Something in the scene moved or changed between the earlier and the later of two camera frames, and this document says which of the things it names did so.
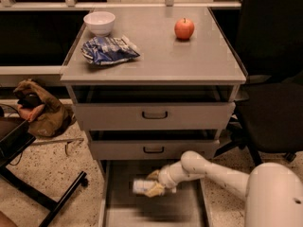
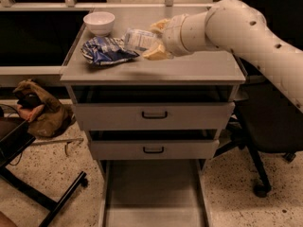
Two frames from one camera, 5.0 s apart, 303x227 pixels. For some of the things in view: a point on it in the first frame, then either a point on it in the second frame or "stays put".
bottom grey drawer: (123, 206) stays put
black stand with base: (16, 136) stays put
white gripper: (165, 176) -> (173, 35)
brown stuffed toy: (45, 115) stays put
